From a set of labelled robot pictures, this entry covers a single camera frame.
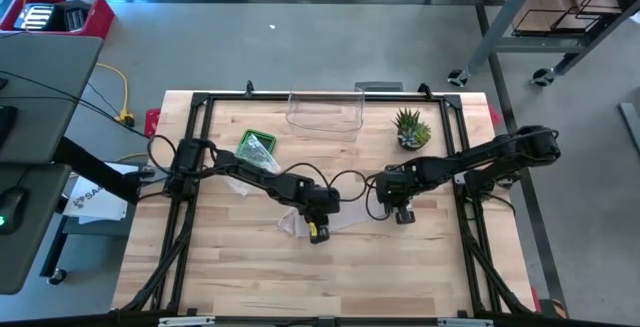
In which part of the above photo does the white elastic bandage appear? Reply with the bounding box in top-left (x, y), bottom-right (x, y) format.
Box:
top-left (277, 201), bottom-right (396, 240)

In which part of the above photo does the potted succulent plant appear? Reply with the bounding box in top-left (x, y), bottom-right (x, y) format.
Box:
top-left (392, 106), bottom-right (433, 152)

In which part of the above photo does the clear plastic bag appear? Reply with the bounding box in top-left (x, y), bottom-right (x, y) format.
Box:
top-left (224, 133), bottom-right (282, 197)

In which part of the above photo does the clear plastic bin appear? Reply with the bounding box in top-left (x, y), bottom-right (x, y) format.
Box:
top-left (285, 88), bottom-right (366, 143)

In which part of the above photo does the green container lid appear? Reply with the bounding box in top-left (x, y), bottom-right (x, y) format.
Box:
top-left (237, 128), bottom-right (278, 157)

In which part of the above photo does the grey metal cart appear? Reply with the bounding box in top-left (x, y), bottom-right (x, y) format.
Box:
top-left (446, 0), bottom-right (640, 89)

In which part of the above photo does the white printed paper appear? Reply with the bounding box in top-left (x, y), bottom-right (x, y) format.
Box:
top-left (62, 161), bottom-right (141, 225)

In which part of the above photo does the black diagonal strut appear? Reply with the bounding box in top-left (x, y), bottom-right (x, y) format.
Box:
top-left (52, 135), bottom-right (156, 206)

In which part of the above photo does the grey metal bar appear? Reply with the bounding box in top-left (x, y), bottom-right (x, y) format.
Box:
top-left (617, 101), bottom-right (640, 156)

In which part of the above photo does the black desk leg with caster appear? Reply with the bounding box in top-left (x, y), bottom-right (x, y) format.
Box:
top-left (39, 214), bottom-right (71, 286)

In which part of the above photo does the red plastic crate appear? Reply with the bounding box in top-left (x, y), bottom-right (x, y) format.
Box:
top-left (0, 0), bottom-right (116, 41)

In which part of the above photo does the grey desk top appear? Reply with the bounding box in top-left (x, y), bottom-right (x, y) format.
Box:
top-left (0, 31), bottom-right (105, 166)
top-left (0, 163), bottom-right (73, 296)

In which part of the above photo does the black computer mouse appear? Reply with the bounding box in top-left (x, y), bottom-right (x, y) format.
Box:
top-left (0, 185), bottom-right (29, 236)

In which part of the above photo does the black toaster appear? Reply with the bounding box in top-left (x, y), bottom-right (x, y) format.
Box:
top-left (52, 0), bottom-right (94, 33)

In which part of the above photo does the silver slotted appliance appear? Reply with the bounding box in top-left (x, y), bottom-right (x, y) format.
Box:
top-left (13, 2), bottom-right (56, 32)

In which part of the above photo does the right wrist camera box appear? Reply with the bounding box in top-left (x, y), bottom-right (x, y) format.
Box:
top-left (393, 205), bottom-right (416, 226)

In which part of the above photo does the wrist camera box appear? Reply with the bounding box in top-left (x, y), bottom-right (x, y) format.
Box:
top-left (308, 221), bottom-right (331, 245)
top-left (393, 205), bottom-right (416, 226)

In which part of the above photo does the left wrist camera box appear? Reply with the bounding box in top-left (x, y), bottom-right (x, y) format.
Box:
top-left (308, 221), bottom-right (331, 245)

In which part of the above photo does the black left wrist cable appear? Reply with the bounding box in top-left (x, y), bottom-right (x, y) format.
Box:
top-left (277, 161), bottom-right (374, 203)

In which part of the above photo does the silver metal bracket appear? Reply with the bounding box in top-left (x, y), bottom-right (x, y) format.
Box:
top-left (437, 317), bottom-right (494, 327)
top-left (158, 315), bottom-right (216, 327)

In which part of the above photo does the black left base cable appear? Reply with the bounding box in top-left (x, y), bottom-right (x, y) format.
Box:
top-left (147, 134), bottom-right (179, 178)

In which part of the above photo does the yellow floor cable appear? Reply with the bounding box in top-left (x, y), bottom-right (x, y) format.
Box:
top-left (94, 61), bottom-right (151, 162)

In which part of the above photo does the black wire rack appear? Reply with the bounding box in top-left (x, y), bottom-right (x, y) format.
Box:
top-left (510, 0), bottom-right (640, 38)

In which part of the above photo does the black desk cable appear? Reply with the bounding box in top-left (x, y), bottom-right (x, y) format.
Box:
top-left (0, 69), bottom-right (154, 141)

